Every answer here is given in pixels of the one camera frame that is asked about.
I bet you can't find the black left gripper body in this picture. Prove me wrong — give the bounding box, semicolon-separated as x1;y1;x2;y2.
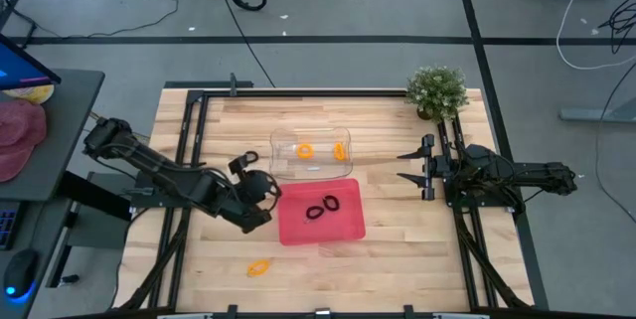
227;151;282;235

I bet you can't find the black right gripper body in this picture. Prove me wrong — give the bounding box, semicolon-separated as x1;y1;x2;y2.
420;133;451;202

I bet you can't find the small potted green plant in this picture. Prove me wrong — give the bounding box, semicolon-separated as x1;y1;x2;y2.
405;65;469;124

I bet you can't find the clear plastic bin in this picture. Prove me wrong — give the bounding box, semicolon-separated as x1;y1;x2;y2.
268;126;354;181

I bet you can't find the red plastic bin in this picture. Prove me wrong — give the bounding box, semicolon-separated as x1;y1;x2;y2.
276;177;367;247

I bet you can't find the grey side desk base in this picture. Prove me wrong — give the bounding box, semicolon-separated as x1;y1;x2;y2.
46;169;135;290

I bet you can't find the grey desk foot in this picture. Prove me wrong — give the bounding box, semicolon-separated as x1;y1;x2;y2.
558;97;636;124

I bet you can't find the dark grey side desk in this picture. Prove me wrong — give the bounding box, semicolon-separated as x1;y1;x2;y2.
0;69;106;204

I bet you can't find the yellow round object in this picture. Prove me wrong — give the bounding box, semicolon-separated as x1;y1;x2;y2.
2;83;55;105

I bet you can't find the pink cap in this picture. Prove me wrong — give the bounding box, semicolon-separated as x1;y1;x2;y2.
0;98;49;184

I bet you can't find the computer monitor blue screen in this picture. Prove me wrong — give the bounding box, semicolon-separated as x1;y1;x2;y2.
0;33;63;91

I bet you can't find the black keyboard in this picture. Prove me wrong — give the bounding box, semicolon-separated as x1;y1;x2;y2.
0;202;19;250

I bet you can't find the black computer mouse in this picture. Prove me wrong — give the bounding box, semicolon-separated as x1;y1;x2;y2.
2;247;40;305

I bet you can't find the black aluminium table frame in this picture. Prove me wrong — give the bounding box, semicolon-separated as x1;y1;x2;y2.
112;73;551;319

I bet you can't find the long black floor cable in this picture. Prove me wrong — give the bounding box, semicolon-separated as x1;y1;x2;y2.
211;0;277;88

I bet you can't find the curved black floor cable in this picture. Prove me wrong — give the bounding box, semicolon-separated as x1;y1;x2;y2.
594;63;636;225

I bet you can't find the thin black floor cable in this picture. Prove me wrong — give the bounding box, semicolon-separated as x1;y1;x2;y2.
86;0;180;39

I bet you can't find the long white floor cable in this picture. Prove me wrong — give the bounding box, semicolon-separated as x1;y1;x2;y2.
556;0;636;72

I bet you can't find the tangled black cable bundle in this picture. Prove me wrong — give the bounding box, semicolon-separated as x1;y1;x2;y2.
598;0;636;56

